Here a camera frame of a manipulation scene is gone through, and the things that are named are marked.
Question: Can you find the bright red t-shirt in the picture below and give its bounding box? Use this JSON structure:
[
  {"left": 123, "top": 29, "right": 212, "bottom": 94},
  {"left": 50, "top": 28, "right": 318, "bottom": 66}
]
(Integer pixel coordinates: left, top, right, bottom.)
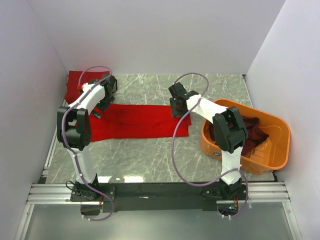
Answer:
[{"left": 89, "top": 103, "right": 181, "bottom": 142}]

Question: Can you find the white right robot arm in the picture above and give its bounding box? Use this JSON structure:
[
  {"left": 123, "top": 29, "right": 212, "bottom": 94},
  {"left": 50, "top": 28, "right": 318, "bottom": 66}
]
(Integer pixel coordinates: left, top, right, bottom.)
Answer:
[{"left": 168, "top": 82, "right": 248, "bottom": 200}]

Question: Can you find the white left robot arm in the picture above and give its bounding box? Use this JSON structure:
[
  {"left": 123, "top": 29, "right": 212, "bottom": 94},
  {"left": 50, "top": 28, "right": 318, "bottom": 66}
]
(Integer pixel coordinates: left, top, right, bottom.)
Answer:
[{"left": 57, "top": 74, "right": 118, "bottom": 201}]

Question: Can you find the folded dark red shirt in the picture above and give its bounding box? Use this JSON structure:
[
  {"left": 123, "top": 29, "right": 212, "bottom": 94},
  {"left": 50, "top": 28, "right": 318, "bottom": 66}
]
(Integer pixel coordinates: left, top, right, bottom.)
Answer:
[{"left": 64, "top": 70, "right": 110, "bottom": 104}]

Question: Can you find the maroon crumpled shirt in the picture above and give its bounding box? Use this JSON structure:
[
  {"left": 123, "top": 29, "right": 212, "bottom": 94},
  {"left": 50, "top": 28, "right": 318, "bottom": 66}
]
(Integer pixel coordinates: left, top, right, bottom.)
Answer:
[{"left": 208, "top": 114, "right": 270, "bottom": 157}]

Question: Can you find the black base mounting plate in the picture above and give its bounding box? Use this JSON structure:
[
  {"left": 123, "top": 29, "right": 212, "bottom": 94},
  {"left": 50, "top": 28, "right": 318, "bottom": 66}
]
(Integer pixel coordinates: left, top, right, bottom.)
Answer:
[{"left": 70, "top": 182, "right": 248, "bottom": 216}]

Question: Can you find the orange plastic basket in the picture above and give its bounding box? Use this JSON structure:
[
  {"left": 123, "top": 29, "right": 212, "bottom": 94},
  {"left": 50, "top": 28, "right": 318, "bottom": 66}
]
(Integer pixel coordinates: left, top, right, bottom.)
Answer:
[{"left": 214, "top": 98, "right": 291, "bottom": 175}]

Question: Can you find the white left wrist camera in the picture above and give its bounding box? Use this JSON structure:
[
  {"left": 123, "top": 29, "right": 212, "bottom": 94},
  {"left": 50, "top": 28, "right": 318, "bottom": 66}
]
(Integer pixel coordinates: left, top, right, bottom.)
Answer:
[{"left": 77, "top": 83, "right": 90, "bottom": 94}]

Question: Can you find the aluminium frame rail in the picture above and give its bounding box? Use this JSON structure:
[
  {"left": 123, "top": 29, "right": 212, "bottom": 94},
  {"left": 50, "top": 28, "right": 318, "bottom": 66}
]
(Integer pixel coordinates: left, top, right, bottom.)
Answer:
[{"left": 26, "top": 184, "right": 72, "bottom": 205}]

